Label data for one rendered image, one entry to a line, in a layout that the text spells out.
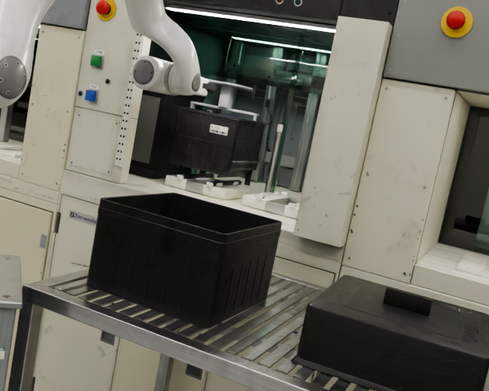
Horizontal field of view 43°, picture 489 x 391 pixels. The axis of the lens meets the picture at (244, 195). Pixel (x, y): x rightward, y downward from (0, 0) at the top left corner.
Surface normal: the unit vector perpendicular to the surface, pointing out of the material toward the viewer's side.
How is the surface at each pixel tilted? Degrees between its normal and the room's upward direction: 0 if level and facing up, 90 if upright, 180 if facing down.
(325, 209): 90
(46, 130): 90
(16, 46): 65
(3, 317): 90
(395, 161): 90
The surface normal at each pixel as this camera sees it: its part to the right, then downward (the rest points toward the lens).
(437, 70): -0.40, 0.04
